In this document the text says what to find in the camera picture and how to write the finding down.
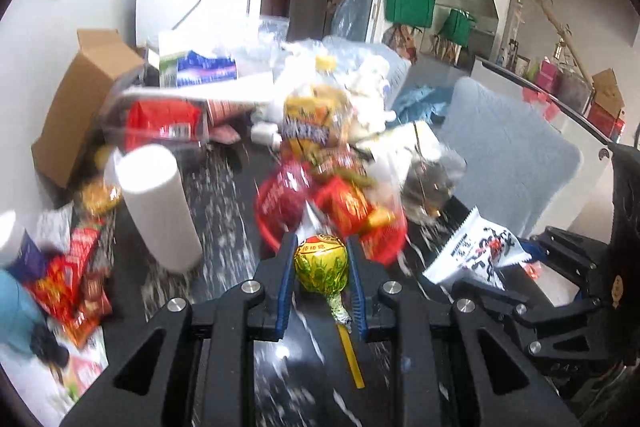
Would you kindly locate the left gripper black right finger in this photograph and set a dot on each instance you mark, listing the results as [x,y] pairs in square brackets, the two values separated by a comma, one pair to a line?
[452,365]

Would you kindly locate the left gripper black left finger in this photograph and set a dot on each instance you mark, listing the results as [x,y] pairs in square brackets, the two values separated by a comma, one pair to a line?
[196,361]

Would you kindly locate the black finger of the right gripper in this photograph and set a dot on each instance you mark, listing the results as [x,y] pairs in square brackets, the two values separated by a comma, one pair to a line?
[579,329]
[573,256]

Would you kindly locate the green lollipop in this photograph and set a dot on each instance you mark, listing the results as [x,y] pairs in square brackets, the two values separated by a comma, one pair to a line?
[321,266]

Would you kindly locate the red gold snack packet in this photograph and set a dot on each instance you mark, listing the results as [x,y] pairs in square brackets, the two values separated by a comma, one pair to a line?
[345,206]

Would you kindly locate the clear zip plastic bag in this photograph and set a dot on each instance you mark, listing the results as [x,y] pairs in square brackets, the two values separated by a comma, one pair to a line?
[387,188]

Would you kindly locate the dark red snack bag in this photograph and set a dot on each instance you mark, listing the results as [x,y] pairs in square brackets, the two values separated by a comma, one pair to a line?
[282,200]

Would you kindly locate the yellow black snack bag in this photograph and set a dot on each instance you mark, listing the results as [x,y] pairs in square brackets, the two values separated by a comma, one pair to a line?
[378,217]

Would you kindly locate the brown cereal snack bag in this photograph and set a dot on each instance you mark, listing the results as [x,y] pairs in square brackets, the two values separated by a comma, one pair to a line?
[342,162]

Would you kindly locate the grey leaf pattern chair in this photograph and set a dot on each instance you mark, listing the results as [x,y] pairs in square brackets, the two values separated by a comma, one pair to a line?
[516,162]

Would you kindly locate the glass cup with tea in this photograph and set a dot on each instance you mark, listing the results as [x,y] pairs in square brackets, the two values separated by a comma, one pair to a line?
[444,170]

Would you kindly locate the red snack packets pile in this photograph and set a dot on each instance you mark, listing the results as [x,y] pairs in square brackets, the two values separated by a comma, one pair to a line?
[69,292]

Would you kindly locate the blue round humidifier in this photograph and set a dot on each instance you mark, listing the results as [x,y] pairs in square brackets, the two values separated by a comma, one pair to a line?
[23,326]

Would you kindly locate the yellow peanut snack bag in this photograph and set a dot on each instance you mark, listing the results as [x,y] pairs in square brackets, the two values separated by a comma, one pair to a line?
[99,198]

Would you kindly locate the iced tea bottle yellow cap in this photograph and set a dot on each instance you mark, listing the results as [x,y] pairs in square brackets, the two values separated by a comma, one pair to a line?
[318,115]

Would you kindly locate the white paper towel roll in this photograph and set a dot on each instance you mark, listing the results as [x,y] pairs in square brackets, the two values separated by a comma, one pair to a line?
[152,189]

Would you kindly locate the white lid blue jar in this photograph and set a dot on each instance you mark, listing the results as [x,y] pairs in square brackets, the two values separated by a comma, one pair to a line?
[20,255]

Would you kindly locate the cream cartoon water bottle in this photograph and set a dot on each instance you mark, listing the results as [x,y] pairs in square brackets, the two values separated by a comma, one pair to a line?
[367,87]

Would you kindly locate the clear plastic tray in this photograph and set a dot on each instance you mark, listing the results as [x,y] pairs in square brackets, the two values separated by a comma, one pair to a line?
[113,122]

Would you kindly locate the red bag in tray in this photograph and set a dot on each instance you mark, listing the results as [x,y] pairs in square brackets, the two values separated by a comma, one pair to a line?
[164,119]

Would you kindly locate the white foam board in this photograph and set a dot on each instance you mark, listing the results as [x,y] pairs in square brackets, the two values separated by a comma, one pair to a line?
[251,89]

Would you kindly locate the green tote bag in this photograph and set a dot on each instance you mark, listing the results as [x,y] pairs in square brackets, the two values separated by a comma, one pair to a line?
[413,13]
[457,27]

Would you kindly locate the blue tissue pack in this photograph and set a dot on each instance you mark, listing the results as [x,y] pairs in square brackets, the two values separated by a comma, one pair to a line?
[194,69]

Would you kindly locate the brown cardboard box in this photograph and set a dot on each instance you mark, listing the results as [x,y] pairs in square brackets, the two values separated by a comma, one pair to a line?
[103,64]

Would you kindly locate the white mini fridge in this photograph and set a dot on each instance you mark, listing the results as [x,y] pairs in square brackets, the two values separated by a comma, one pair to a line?
[200,6]

